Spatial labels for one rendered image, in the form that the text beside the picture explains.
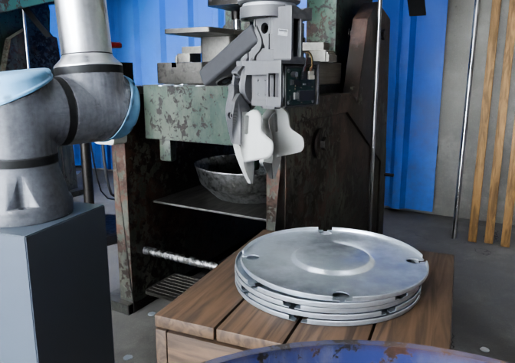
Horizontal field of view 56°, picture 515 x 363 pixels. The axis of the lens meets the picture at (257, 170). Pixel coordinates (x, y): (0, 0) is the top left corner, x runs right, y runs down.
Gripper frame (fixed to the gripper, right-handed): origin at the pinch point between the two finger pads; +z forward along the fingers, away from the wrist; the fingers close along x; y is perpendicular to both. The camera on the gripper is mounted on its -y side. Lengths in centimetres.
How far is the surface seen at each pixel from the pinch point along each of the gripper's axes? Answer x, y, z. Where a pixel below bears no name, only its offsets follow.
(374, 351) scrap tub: -14.8, 26.7, 7.9
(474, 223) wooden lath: 151, -25, 47
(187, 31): 28, -50, -22
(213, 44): 39, -54, -20
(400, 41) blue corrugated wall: 167, -71, -27
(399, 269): 19.6, 10.6, 16.6
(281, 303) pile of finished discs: 1.1, 3.4, 18.0
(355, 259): 16.7, 4.6, 16.0
